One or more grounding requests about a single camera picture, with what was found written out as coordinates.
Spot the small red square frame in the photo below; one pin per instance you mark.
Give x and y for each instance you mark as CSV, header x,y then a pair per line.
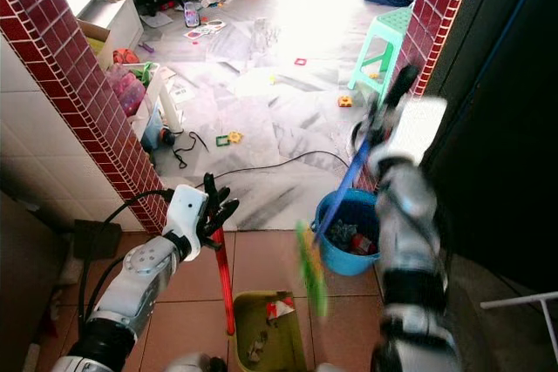
x,y
300,62

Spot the blue plastic bucket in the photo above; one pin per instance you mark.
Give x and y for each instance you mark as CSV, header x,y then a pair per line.
x,y
340,259

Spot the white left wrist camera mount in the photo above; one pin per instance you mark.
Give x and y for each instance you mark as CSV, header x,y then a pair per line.
x,y
187,213

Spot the white low cabinet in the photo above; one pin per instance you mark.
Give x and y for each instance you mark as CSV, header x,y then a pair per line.
x,y
122,23

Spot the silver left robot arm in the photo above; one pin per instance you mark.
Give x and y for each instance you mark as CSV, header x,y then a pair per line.
x,y
139,289

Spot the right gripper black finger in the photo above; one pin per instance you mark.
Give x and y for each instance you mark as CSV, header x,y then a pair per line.
x,y
401,86

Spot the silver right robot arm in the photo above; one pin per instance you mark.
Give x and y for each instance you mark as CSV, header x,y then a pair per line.
x,y
410,233

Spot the white metal rack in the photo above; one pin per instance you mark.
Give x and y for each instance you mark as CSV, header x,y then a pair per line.
x,y
523,302

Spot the small orange toy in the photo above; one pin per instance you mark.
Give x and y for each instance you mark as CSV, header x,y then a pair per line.
x,y
344,101

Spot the green plastic stool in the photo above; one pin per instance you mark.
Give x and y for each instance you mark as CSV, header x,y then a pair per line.
x,y
392,28

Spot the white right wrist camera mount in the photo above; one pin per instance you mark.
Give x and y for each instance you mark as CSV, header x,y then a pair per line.
x,y
414,128

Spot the pink plastic bag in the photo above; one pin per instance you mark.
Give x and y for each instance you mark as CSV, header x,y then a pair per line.
x,y
131,93

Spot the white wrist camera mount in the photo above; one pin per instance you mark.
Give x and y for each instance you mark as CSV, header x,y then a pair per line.
x,y
187,213
414,128

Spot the green and yellow toy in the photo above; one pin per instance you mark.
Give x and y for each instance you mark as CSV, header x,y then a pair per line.
x,y
228,138

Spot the dark brown cabinet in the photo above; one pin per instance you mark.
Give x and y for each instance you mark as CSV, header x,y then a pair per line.
x,y
26,294

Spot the small dark floor box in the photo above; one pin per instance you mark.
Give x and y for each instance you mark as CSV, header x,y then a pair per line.
x,y
96,238

